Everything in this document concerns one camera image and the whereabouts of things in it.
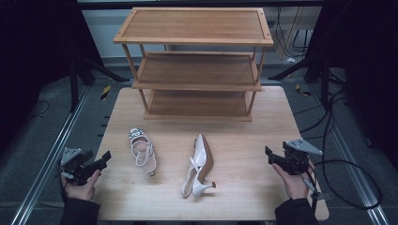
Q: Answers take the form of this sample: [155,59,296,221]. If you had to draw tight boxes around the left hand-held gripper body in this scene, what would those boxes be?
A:
[59,146,101,187]

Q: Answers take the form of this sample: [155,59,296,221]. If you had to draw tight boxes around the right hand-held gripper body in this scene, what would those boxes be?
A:
[272,138,324,176]

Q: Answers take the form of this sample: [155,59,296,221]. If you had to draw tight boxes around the white strappy sandal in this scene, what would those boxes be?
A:
[128,127,158,177]

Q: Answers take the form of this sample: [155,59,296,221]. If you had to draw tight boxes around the white slingback high-heel shoe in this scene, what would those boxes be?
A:
[180,133,218,199]

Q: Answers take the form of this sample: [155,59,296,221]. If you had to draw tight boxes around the wooden three-tier shoe rack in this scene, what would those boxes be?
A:
[113,7,275,123]

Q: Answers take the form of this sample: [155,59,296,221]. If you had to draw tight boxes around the person's left hand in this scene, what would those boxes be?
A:
[60,169,102,203]

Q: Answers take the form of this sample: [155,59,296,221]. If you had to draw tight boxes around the person's right hand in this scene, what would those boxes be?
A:
[270,158,316,201]

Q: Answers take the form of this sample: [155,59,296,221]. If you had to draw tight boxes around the yellow black tape strip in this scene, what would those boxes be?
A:
[99,84,113,101]
[295,82,313,98]

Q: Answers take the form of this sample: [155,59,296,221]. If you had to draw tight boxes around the black metal stand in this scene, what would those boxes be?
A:
[268,52,346,109]
[68,54,130,113]

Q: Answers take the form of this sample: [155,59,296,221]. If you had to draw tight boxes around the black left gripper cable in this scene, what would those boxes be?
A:
[55,167,69,204]

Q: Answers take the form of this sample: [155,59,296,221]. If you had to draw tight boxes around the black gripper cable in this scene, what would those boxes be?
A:
[55,167,69,204]
[300,159,383,210]

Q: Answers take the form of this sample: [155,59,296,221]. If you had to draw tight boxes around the metal floor rail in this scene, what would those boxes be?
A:
[308,83,390,225]
[9,84,92,225]

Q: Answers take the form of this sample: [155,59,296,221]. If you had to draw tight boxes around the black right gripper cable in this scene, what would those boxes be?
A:
[300,159,383,210]

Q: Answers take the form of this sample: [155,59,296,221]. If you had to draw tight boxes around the thin black floor cable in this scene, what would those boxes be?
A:
[28,99,51,119]

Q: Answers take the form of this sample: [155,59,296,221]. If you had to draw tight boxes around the black hanging cables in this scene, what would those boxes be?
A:
[274,7,312,60]

